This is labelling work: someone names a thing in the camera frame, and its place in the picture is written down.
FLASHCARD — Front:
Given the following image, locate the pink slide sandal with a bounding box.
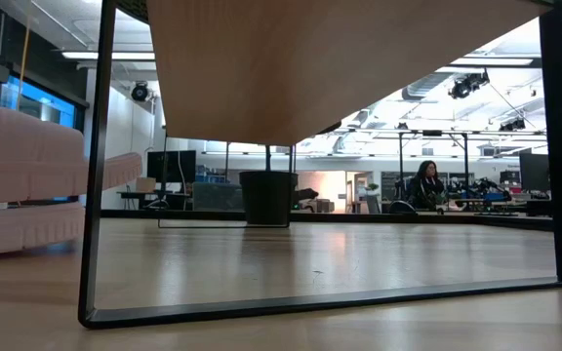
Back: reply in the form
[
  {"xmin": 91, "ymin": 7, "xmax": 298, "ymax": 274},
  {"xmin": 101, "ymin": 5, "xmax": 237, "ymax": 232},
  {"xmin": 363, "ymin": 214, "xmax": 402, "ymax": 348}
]
[{"xmin": 0, "ymin": 95, "xmax": 143, "ymax": 259}]

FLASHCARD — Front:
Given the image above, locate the black plant pot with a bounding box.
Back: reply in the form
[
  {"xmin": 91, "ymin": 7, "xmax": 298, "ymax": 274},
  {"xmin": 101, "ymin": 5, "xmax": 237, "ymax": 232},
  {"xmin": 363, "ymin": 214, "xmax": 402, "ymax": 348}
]
[{"xmin": 238, "ymin": 170, "xmax": 300, "ymax": 228}]

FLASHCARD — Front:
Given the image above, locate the black computer monitor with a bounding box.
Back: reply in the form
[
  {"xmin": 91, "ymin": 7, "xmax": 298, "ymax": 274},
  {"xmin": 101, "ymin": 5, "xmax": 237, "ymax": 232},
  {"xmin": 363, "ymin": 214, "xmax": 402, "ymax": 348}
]
[
  {"xmin": 145, "ymin": 149, "xmax": 198, "ymax": 185},
  {"xmin": 518, "ymin": 152, "xmax": 551, "ymax": 194}
]

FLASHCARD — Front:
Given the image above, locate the person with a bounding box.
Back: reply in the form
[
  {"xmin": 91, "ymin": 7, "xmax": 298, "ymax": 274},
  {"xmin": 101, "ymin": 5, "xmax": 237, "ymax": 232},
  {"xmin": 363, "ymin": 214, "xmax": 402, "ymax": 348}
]
[{"xmin": 406, "ymin": 160, "xmax": 447, "ymax": 212}]

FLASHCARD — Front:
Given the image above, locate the round black ceiling fixture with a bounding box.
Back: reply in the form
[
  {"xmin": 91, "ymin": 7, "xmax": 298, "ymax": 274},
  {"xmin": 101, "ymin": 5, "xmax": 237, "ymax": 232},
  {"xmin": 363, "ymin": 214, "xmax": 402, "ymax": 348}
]
[{"xmin": 131, "ymin": 81, "xmax": 150, "ymax": 102}]

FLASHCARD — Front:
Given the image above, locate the black ceiling spotlight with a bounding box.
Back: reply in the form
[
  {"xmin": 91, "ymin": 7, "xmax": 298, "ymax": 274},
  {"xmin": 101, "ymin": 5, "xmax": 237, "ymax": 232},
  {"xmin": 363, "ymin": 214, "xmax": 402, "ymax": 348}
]
[{"xmin": 449, "ymin": 70, "xmax": 491, "ymax": 100}]

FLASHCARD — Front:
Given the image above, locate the black metal rig frame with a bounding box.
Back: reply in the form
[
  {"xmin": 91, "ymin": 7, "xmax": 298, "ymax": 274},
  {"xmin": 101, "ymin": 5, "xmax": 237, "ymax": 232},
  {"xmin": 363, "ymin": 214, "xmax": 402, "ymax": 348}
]
[{"xmin": 100, "ymin": 208, "xmax": 562, "ymax": 233}]

